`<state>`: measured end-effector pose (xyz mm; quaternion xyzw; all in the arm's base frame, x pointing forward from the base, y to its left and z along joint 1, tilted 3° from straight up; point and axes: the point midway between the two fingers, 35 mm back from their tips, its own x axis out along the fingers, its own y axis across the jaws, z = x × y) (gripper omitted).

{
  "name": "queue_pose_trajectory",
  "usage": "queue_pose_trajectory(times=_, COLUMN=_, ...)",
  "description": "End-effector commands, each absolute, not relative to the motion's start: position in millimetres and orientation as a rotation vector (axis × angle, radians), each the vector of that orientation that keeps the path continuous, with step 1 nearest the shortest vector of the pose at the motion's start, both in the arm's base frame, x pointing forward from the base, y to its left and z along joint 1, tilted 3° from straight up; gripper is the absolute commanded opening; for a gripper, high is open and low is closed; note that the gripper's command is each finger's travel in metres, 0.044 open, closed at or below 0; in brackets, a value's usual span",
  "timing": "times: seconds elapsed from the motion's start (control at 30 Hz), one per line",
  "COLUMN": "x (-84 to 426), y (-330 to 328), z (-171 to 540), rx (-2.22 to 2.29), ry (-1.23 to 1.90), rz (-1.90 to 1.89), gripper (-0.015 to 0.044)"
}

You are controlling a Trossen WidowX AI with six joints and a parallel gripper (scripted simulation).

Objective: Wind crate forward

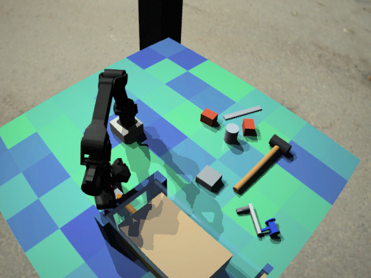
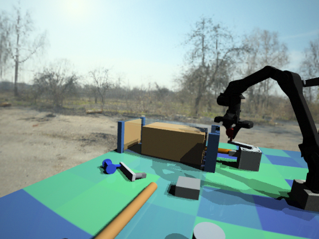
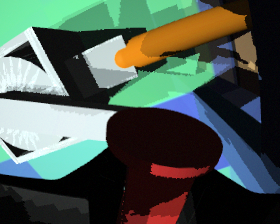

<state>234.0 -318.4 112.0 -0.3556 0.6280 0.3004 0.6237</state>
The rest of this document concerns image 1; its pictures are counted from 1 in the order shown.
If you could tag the orange-red block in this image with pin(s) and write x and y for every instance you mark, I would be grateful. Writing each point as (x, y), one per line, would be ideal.
(248, 127)
(209, 117)

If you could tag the mallet with wooden handle and black head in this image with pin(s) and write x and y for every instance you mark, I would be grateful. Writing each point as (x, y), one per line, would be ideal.
(279, 145)

